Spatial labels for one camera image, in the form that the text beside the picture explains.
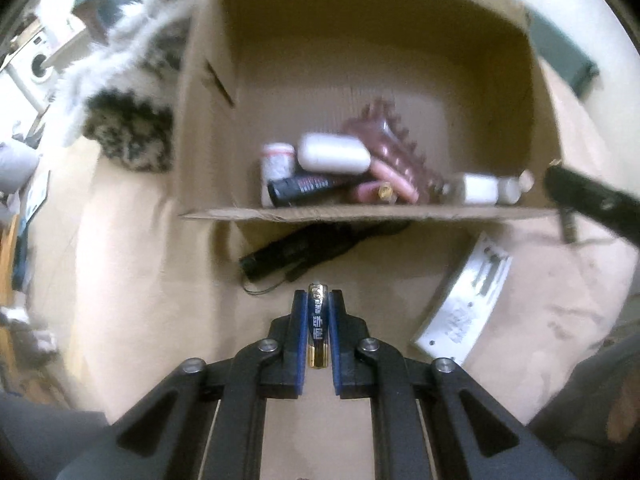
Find clear jar with white lid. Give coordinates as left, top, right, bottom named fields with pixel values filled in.
left=461, top=173, right=522, bottom=206

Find dark green flat object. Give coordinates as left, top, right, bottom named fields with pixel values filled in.
left=529, top=9, right=599, bottom=97

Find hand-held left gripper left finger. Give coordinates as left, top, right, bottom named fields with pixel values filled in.
left=55, top=289, right=307, bottom=480

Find person's right leg grey trousers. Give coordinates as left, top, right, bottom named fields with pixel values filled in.
left=527, top=342, right=640, bottom=480

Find pink ice cream bar toy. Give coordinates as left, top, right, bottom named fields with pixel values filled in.
left=349, top=181, right=397, bottom=206

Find translucent pink hair claw clip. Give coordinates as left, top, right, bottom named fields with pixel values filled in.
left=344, top=99, right=447, bottom=202

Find person's left leg grey trousers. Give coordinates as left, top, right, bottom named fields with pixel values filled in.
left=0, top=392, right=108, bottom=480

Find grey green cloth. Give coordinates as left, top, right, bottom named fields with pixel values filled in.
left=71, top=0, right=148, bottom=45

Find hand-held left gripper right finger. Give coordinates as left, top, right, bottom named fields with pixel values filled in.
left=328, top=289, right=576, bottom=480

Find black tube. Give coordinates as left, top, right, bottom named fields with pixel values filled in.
left=267, top=174, right=353, bottom=207

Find brown cardboard box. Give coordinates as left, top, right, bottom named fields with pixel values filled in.
left=172, top=0, right=563, bottom=223

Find person's leg grey trousers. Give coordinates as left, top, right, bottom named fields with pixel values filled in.
left=527, top=342, right=640, bottom=480
left=0, top=392, right=108, bottom=480

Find white printed card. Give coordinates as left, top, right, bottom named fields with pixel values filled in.
left=409, top=231, right=514, bottom=365

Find white pill bottle red label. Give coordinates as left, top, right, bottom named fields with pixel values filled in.
left=260, top=142, right=297, bottom=207

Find black and gold battery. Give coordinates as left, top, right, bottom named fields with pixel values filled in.
left=307, top=282, right=331, bottom=369

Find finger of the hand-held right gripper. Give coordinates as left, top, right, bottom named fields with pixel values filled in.
left=544, top=161, right=640, bottom=244

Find white washing machine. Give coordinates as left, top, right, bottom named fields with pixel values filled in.
left=0, top=27, right=58, bottom=113

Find black flashlight with strap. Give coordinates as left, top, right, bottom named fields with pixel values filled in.
left=238, top=221, right=406, bottom=283

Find beige bed sheet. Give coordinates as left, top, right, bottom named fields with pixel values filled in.
left=20, top=50, right=640, bottom=480

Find leopard print fuzzy plush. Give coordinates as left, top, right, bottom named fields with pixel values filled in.
left=52, top=0, right=193, bottom=175

